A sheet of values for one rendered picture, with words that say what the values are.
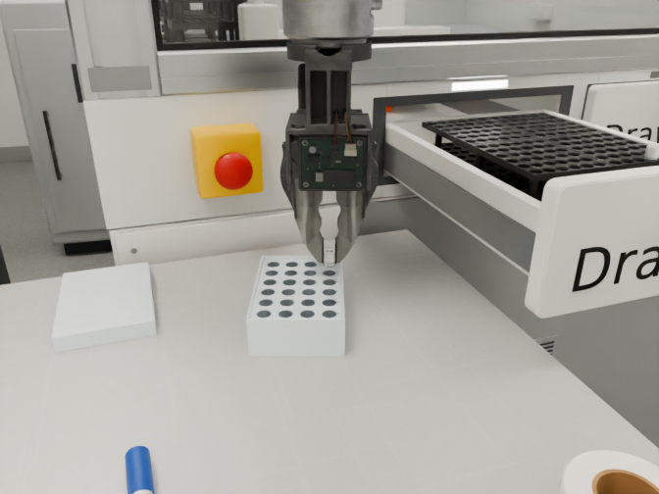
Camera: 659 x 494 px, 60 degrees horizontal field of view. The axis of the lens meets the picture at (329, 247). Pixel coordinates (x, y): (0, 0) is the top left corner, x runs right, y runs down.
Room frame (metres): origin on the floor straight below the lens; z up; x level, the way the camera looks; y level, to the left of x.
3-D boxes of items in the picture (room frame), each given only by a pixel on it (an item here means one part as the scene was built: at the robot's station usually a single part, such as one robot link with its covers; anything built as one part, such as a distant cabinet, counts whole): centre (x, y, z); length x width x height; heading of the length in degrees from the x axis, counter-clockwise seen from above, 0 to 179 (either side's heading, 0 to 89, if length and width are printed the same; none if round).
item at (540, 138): (0.62, -0.23, 0.87); 0.22 x 0.18 x 0.06; 18
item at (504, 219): (0.63, -0.23, 0.86); 0.40 x 0.26 x 0.06; 18
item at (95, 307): (0.49, 0.22, 0.77); 0.13 x 0.09 x 0.02; 19
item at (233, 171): (0.58, 0.10, 0.88); 0.04 x 0.03 x 0.04; 108
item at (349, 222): (0.50, -0.02, 0.85); 0.06 x 0.03 x 0.09; 0
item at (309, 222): (0.50, 0.02, 0.85); 0.06 x 0.03 x 0.09; 0
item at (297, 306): (0.47, 0.03, 0.78); 0.12 x 0.08 x 0.04; 0
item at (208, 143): (0.61, 0.11, 0.88); 0.07 x 0.05 x 0.07; 108
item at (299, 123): (0.49, 0.00, 0.95); 0.09 x 0.08 x 0.12; 0
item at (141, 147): (1.20, -0.08, 0.87); 1.02 x 0.95 x 0.14; 108
